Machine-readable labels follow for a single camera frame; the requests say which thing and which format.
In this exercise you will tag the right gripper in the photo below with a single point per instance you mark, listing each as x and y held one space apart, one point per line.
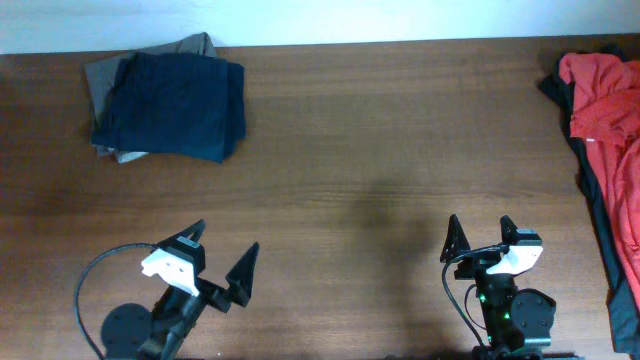
460 244

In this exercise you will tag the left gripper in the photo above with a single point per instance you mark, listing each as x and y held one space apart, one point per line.
240 282

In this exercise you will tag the navy blue garment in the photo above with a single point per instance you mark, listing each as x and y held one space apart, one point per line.
181 103

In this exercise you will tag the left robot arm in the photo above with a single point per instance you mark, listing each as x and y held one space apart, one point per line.
131 331

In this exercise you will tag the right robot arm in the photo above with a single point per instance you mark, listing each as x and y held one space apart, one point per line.
517 321

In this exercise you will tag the black garment under red shirt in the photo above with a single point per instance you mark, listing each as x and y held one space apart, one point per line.
622 309

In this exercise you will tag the red shirt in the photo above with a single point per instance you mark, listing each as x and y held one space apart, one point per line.
606 118

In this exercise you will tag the grey folded shirt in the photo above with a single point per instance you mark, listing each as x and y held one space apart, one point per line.
101 75

